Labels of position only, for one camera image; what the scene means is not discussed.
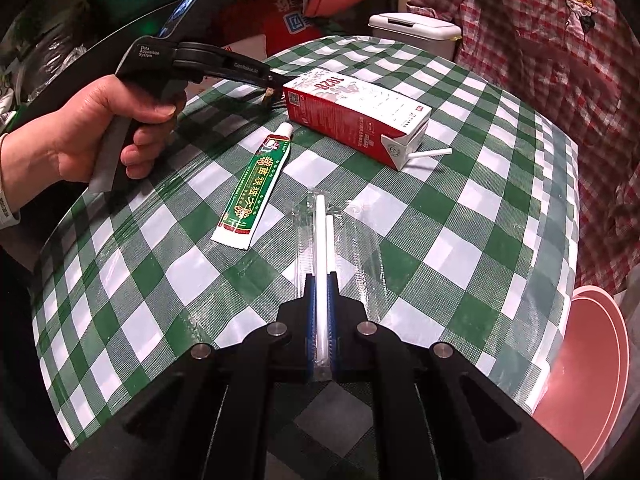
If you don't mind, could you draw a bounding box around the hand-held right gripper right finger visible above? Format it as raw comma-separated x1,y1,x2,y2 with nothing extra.
326,271,586,480

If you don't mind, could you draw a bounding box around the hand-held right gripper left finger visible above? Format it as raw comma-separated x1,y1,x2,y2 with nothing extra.
57,272,318,480

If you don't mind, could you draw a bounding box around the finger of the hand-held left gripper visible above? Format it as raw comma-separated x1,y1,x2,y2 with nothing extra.
176,42,289,109

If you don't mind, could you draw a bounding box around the clear pack of white straws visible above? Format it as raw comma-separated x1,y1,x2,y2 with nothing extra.
292,190,372,382

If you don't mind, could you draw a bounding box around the red and white milk carton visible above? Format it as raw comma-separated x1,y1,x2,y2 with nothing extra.
282,67,432,171

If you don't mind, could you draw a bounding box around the white trash bin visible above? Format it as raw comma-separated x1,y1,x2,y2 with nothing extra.
368,12,462,64

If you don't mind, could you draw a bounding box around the person's left forearm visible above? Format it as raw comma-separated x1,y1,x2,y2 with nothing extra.
0,132,24,232

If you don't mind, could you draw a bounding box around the person's left hand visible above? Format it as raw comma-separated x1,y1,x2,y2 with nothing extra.
0,74,178,207

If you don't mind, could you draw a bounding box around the orange printed bag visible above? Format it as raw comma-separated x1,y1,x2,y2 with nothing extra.
220,0,382,59

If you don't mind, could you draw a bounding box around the black shelf rack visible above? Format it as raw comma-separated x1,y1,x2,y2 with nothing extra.
0,0,402,132

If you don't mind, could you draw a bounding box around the crumpled clear plastic wrap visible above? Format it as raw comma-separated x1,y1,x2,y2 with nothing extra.
0,7,92,127

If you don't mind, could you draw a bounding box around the green and white ointment tube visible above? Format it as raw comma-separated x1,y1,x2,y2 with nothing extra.
210,122,295,250

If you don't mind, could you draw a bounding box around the salmon pink panel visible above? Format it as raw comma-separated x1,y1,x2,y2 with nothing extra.
304,0,377,19

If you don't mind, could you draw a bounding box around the white drinking straw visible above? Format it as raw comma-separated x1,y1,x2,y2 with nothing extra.
407,148,454,166

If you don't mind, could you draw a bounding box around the pink plastic basin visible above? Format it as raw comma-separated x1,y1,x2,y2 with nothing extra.
531,285,632,477

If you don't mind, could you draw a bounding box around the red plaid shirt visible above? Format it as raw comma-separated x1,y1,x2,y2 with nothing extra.
404,0,640,297

